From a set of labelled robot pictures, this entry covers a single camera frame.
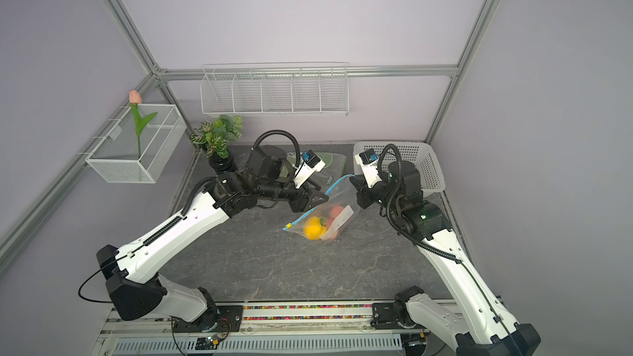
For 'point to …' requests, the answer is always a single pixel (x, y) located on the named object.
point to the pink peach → (334, 213)
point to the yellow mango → (314, 227)
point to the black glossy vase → (222, 165)
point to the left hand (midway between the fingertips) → (323, 195)
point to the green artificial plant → (215, 136)
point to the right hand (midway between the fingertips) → (353, 176)
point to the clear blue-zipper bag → (342, 194)
